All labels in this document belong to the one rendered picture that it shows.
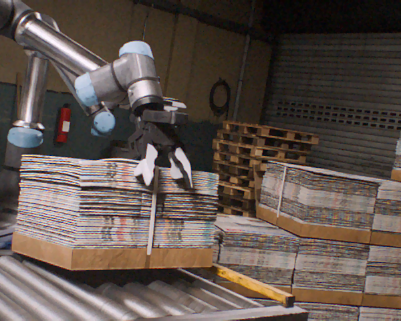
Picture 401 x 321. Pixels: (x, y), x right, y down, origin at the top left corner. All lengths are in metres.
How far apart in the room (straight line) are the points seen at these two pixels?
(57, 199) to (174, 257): 0.29
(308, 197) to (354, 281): 0.37
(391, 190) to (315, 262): 0.39
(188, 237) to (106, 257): 0.23
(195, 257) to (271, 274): 0.80
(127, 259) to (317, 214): 1.06
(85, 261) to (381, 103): 8.90
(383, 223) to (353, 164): 7.76
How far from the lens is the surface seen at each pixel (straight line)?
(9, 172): 2.30
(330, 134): 10.48
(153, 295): 1.36
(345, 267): 2.40
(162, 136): 1.38
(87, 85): 1.49
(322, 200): 2.30
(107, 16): 9.65
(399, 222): 2.48
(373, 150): 9.98
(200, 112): 10.75
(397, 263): 2.52
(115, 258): 1.37
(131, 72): 1.45
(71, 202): 1.34
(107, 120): 2.29
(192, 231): 1.49
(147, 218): 1.41
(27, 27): 1.74
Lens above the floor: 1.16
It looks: 3 degrees down
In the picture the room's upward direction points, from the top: 9 degrees clockwise
